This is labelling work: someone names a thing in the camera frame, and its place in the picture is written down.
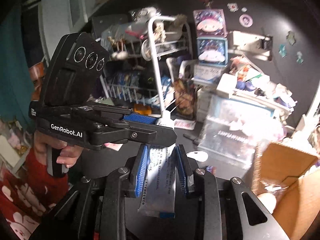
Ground brown cardboard box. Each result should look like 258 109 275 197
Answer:
251 142 319 239

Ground pink cartoon storage box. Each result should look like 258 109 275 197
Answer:
193 9 227 37

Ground white wire shelf rack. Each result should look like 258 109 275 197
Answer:
97 14 193 111

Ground anime character card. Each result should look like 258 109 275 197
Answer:
174 79 195 120

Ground red floral sleeve forearm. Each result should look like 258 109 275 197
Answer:
1 149 69 239

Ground white blue medicine box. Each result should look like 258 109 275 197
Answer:
193 64 224 83

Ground silver cream tube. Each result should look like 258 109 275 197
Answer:
138 111 176 218

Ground left hand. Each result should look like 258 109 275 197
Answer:
33 130 85 169

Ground clear plastic zip bag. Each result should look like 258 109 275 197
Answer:
198 95 276 170

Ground orange small box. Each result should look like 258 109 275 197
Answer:
133 103 152 115

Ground wall power outlet panel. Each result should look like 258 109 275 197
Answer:
227 30 273 61

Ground white paper leaflet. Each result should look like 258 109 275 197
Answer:
174 119 196 131

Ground white earbud case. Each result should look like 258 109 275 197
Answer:
187 151 208 163

